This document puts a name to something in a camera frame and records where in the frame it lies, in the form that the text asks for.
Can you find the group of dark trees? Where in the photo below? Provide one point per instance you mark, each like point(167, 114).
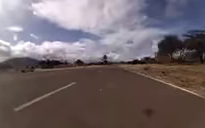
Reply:
point(190, 46)

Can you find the row of distant bushes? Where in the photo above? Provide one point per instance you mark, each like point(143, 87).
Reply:
point(61, 63)

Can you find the lone distant tree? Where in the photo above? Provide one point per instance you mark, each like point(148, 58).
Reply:
point(105, 59)

